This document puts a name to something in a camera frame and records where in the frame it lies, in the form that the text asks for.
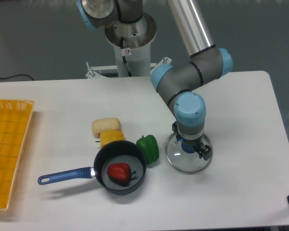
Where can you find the glass pot lid blue knob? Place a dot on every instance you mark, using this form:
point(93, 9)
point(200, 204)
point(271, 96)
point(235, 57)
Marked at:
point(186, 162)

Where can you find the yellow toy corn cob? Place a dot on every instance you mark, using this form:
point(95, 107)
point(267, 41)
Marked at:
point(109, 136)

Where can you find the green toy bell pepper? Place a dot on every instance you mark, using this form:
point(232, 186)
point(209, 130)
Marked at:
point(149, 146)

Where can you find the beige toy bread roll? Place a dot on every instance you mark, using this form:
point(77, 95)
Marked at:
point(105, 124)

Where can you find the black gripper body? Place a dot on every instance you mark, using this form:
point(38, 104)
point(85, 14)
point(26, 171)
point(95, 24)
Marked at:
point(192, 138)

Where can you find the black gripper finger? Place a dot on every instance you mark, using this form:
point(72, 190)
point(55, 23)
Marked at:
point(205, 152)
point(198, 149)

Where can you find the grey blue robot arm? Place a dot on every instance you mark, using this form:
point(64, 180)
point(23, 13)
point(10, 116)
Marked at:
point(175, 86)

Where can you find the black saucepan blue handle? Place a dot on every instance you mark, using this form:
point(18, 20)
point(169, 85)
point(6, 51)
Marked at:
point(114, 152)

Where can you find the red toy bell pepper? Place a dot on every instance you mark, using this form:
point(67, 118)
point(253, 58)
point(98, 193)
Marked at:
point(120, 173)

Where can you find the yellow wicker basket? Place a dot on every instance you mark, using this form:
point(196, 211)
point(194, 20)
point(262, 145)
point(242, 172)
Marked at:
point(15, 117)

